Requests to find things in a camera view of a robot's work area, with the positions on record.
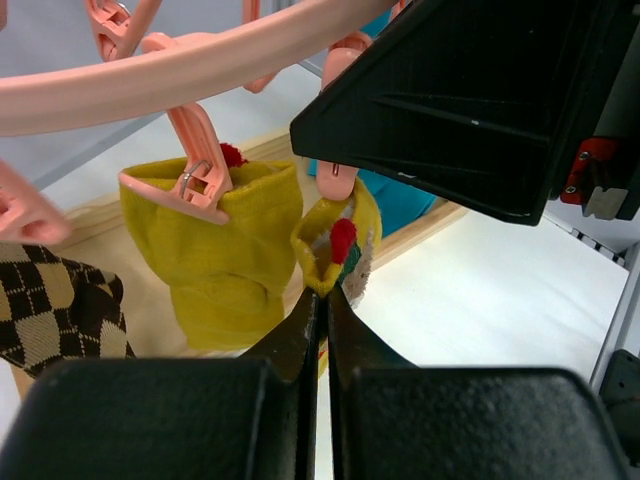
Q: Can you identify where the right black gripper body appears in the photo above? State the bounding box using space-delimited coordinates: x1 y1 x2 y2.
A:
550 1 639 220

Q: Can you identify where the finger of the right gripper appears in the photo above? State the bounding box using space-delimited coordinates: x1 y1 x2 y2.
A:
290 1 615 225

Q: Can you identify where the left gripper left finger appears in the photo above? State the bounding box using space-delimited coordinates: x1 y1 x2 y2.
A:
1 291 320 479

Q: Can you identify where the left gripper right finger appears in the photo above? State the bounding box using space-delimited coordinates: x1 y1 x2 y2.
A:
325 288 629 479

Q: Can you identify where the brown argyle sock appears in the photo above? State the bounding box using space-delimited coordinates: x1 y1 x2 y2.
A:
1 243 135 378

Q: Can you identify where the pink round clip hanger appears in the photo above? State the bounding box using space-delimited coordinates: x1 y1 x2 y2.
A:
0 0 411 246

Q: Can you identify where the teal cloth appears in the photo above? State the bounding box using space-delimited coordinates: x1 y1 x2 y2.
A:
321 1 436 237

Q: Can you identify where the wooden clothes rack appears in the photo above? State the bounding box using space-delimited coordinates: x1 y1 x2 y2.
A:
9 137 471 401

